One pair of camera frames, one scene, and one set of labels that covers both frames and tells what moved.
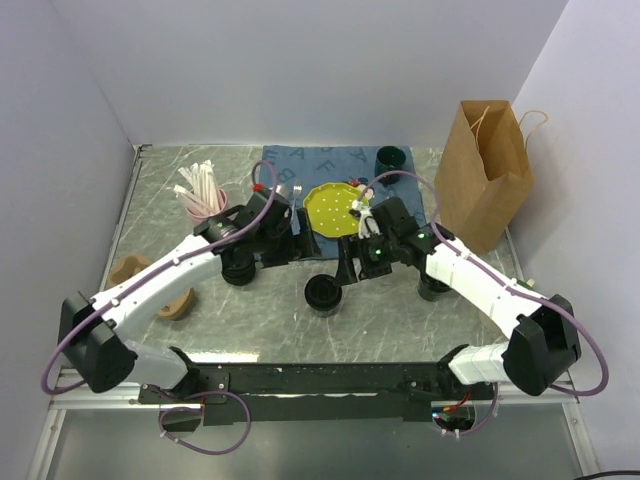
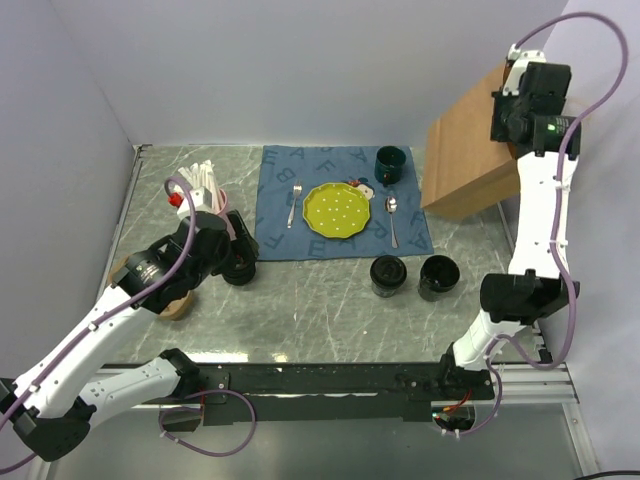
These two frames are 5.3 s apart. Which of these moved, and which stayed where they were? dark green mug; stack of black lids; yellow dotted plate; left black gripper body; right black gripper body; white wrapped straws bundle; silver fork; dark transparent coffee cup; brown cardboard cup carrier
Moved: left black gripper body; right black gripper body; dark transparent coffee cup
Stayed: silver fork; brown cardboard cup carrier; dark green mug; white wrapped straws bundle; yellow dotted plate; stack of black lids
